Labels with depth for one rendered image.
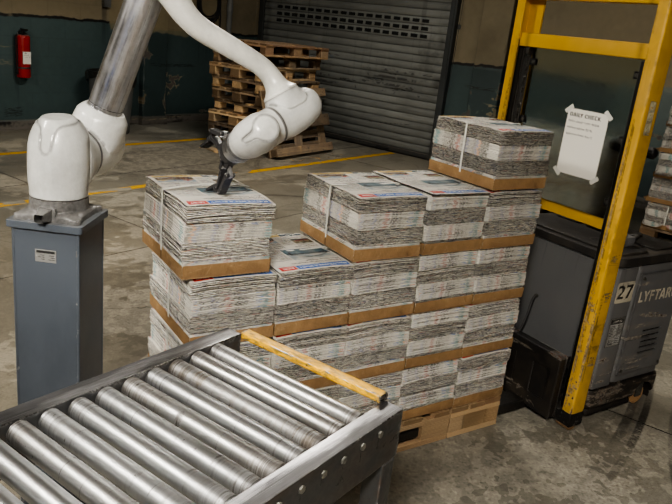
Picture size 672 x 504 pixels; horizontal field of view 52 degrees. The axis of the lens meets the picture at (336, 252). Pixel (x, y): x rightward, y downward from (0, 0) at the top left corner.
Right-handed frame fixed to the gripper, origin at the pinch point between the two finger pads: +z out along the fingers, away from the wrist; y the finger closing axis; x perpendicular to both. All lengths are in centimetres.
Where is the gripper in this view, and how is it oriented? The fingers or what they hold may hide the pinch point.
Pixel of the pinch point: (208, 167)
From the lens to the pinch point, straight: 218.6
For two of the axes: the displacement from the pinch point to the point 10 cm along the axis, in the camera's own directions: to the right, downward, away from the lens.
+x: 8.4, -0.8, 5.4
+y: 1.5, 9.9, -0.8
